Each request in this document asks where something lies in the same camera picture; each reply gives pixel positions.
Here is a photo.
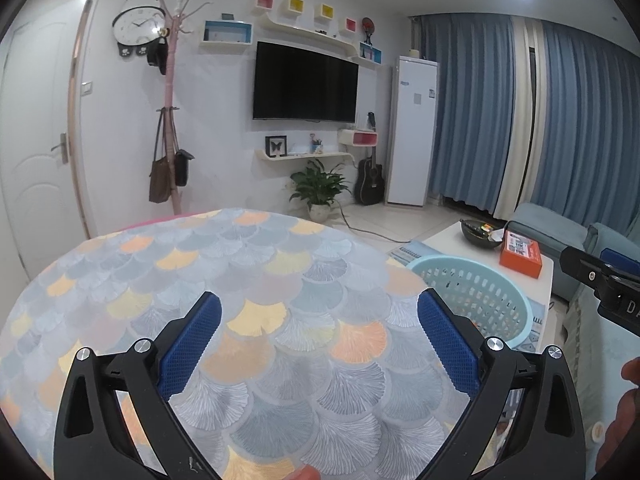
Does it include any grey floor cable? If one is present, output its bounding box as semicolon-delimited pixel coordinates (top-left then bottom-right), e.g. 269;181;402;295
335;200;416;243

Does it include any brown hanging bag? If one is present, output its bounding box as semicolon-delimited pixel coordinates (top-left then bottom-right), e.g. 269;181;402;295
149;110;173;204

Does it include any green potted plant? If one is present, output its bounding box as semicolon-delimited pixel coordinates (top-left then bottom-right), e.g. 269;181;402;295
289;159;352;220

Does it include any orange box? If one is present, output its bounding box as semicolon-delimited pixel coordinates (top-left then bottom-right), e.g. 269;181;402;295
499;230;543;280

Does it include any light blue plastic basket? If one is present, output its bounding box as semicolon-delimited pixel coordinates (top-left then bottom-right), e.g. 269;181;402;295
407;255;535;351

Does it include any small black hanging pouch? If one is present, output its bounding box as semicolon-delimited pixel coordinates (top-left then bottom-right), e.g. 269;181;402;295
146;37;168;76

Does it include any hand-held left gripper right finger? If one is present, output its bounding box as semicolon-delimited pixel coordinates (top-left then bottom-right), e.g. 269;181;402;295
416;287;586;480

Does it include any white coffee table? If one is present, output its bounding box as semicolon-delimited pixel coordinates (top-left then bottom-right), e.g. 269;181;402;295
400;220;556;358

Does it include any beige curtain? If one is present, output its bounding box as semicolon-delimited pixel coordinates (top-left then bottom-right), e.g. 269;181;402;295
492;15;546;216

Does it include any panda wall clock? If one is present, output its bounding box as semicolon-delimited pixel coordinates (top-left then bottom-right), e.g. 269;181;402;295
111;0;167;58

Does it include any long white wall shelf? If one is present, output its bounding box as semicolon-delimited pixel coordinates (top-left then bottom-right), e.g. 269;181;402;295
256;149;353;166

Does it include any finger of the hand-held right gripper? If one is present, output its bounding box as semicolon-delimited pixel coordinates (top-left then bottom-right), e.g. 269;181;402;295
559;246;640;291

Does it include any round table with fan-pattern tablecloth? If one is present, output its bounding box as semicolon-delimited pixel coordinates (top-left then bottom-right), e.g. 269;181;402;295
0;207;473;480

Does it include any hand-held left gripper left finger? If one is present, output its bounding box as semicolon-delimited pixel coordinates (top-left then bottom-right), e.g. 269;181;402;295
52;290;223;480

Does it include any black guitar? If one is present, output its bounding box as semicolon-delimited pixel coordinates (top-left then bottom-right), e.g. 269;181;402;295
355;111;385;206

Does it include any teal sofa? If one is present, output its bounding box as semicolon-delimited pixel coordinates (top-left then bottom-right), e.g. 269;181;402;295
510;202;640;311

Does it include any white refrigerator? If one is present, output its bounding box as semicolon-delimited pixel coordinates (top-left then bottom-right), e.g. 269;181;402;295
385;55;440;208

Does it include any black flat television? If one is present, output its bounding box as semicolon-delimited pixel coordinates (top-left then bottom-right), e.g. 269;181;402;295
251;41;360;123

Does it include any blue white box shelf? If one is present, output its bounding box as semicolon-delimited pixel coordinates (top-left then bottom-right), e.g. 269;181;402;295
202;20;254;46

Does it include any dark bowl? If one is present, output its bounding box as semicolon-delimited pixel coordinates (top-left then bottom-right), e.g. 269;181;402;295
459;219;506;251

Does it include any red white drawer shelf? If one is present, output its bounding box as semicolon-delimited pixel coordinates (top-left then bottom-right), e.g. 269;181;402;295
338;129;378;148

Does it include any blue curtain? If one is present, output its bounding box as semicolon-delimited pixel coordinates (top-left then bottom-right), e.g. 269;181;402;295
530;20;640;231
417;12;516;213

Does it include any white door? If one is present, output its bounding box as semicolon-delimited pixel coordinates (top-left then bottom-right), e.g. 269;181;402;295
0;0;96;281

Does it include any pink coat rack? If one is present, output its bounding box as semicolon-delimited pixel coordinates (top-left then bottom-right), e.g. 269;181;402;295
127;0;211;226

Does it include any person's right hand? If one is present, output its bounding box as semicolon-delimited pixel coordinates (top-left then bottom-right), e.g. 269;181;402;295
595;357;640;480

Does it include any black hanging bag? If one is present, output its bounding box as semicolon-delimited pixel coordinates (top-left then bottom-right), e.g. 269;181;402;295
174;149;195;187

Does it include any curved white wall shelf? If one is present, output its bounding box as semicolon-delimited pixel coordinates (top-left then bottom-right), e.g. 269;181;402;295
252;12;383;68

